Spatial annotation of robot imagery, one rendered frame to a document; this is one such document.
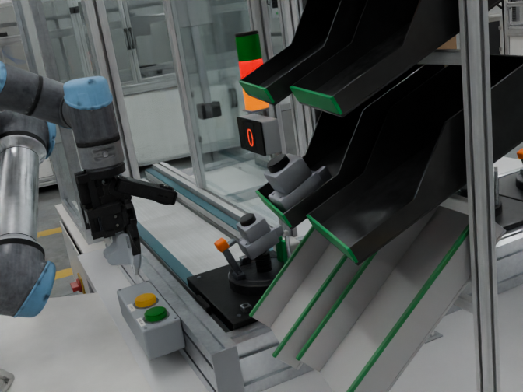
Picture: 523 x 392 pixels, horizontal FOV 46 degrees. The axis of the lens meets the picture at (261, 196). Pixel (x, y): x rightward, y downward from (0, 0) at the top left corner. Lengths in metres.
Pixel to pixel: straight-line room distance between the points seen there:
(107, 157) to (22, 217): 0.33
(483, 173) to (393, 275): 0.23
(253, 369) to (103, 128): 0.47
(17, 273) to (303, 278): 0.57
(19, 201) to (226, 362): 0.60
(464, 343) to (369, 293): 0.35
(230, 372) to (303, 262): 0.22
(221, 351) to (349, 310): 0.26
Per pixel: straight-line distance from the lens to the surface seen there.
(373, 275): 0.83
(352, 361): 0.82
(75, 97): 1.07
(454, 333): 1.18
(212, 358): 1.00
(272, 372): 1.07
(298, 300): 0.94
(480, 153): 0.66
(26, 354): 1.38
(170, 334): 1.13
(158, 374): 1.17
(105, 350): 1.30
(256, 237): 1.12
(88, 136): 1.08
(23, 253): 1.29
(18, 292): 1.26
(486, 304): 0.72
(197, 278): 1.24
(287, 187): 0.79
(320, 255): 0.96
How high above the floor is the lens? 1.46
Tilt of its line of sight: 17 degrees down
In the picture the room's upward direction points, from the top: 9 degrees counter-clockwise
